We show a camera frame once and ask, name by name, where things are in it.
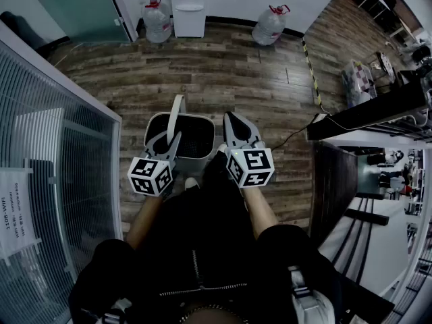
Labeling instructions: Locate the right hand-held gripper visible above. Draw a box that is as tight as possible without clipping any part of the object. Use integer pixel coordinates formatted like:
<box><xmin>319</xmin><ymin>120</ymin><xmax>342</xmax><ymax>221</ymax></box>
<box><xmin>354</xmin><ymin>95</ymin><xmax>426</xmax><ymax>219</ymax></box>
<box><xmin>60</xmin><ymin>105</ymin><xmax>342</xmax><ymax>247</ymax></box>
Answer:
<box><xmin>223</xmin><ymin>111</ymin><xmax>275</xmax><ymax>189</ymax></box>

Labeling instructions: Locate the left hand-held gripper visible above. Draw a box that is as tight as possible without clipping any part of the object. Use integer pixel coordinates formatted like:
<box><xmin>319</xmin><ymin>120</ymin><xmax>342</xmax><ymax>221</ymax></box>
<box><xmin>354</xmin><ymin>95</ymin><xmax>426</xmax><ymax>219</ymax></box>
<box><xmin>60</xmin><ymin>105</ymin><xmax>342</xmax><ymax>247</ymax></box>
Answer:
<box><xmin>127</xmin><ymin>130</ymin><xmax>182</xmax><ymax>196</ymax></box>

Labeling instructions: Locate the white bin with handle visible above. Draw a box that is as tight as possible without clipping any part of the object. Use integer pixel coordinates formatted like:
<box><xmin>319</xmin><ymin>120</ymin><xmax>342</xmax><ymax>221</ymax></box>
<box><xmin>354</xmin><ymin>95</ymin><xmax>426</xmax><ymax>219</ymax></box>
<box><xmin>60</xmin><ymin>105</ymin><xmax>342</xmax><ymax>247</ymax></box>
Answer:
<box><xmin>144</xmin><ymin>94</ymin><xmax>216</xmax><ymax>173</ymax></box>

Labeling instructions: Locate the person's left forearm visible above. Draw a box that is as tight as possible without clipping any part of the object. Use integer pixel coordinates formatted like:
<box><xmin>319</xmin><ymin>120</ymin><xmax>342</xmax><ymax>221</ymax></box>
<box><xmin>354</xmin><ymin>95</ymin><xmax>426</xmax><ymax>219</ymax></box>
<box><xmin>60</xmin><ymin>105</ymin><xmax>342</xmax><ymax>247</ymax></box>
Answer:
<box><xmin>125</xmin><ymin>194</ymin><xmax>163</xmax><ymax>249</ymax></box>

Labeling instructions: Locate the person's right forearm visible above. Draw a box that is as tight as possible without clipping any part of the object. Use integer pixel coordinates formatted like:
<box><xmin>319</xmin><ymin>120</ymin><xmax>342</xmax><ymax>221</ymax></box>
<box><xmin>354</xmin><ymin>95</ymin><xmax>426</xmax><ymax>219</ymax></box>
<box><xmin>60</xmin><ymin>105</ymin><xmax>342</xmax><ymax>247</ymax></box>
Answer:
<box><xmin>241</xmin><ymin>186</ymin><xmax>279</xmax><ymax>241</ymax></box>

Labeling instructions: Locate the yellow black hazard strip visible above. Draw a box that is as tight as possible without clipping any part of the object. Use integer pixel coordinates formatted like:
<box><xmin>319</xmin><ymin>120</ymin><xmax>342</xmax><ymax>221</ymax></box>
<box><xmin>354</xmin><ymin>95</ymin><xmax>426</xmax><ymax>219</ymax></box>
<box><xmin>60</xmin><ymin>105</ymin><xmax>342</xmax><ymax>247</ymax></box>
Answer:
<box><xmin>302</xmin><ymin>35</ymin><xmax>330</xmax><ymax>114</ymax></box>

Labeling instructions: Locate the person's black clothing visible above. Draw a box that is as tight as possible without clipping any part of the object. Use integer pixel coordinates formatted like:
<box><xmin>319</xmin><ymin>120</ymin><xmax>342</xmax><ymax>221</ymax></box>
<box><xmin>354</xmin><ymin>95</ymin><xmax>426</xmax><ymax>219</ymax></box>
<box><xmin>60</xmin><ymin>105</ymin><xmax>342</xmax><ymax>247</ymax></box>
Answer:
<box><xmin>69</xmin><ymin>150</ymin><xmax>342</xmax><ymax>324</ymax></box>

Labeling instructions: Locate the glass partition with blinds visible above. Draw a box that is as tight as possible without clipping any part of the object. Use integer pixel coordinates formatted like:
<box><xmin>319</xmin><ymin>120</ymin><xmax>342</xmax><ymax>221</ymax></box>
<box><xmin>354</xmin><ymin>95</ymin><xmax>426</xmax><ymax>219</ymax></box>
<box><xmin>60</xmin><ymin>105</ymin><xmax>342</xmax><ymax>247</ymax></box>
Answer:
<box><xmin>0</xmin><ymin>22</ymin><xmax>122</xmax><ymax>324</ymax></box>

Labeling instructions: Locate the white water dispenser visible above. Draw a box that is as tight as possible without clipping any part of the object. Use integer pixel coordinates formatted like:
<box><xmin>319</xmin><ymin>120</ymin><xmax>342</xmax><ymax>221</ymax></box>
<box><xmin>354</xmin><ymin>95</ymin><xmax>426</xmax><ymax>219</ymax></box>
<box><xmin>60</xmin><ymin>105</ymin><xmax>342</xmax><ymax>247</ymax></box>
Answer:
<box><xmin>170</xmin><ymin>0</ymin><xmax>207</xmax><ymax>38</ymax></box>

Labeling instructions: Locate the clear plastic storage box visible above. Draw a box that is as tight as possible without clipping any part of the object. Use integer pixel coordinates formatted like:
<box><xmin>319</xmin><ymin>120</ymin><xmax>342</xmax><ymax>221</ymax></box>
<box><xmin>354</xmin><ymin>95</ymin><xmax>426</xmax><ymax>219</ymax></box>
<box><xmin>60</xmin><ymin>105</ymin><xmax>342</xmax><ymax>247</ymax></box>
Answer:
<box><xmin>340</xmin><ymin>59</ymin><xmax>378</xmax><ymax>109</ymax></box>

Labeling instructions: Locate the frosted glass door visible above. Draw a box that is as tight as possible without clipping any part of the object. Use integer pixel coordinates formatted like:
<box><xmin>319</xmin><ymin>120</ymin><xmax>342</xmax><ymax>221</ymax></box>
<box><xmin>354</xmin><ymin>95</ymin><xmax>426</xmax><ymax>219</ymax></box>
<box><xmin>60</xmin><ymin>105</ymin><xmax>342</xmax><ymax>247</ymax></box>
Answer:
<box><xmin>23</xmin><ymin>0</ymin><xmax>132</xmax><ymax>45</ymax></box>

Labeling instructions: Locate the white paper notice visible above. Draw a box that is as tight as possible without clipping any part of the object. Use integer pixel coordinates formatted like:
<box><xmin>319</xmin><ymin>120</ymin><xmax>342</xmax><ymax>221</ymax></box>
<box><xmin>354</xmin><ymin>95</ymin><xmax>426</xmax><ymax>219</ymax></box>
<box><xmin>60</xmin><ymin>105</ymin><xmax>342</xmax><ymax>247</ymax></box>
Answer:
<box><xmin>0</xmin><ymin>169</ymin><xmax>36</xmax><ymax>259</ymax></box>

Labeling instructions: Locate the black cable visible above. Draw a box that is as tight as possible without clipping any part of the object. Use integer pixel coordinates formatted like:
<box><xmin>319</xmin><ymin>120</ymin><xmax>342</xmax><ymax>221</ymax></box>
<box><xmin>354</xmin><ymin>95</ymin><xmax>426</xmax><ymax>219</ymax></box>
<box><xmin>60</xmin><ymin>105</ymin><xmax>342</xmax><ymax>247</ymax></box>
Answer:
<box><xmin>271</xmin><ymin>123</ymin><xmax>317</xmax><ymax>151</ymax></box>

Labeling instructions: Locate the clear water jug red handle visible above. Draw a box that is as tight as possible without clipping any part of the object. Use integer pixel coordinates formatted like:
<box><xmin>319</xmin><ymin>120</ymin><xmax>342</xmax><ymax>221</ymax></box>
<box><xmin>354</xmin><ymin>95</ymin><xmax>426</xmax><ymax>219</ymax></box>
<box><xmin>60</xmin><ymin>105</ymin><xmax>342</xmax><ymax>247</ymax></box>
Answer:
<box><xmin>251</xmin><ymin>4</ymin><xmax>291</xmax><ymax>46</ymax></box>
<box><xmin>140</xmin><ymin>0</ymin><xmax>172</xmax><ymax>44</ymax></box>

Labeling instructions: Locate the white door frame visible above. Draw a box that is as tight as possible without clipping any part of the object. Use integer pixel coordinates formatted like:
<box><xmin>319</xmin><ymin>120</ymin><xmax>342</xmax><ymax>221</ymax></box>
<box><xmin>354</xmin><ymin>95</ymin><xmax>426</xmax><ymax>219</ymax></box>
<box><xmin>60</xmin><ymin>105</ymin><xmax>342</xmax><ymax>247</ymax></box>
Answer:
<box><xmin>106</xmin><ymin>0</ymin><xmax>139</xmax><ymax>43</ymax></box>

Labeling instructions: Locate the grey backpack strap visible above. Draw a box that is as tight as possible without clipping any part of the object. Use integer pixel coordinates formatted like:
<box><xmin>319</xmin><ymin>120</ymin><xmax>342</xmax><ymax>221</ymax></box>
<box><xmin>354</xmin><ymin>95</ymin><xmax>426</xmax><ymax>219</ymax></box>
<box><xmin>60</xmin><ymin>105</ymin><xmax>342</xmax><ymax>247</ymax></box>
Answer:
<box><xmin>288</xmin><ymin>265</ymin><xmax>335</xmax><ymax>324</ymax></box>
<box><xmin>101</xmin><ymin>297</ymin><xmax>136</xmax><ymax>324</ymax></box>

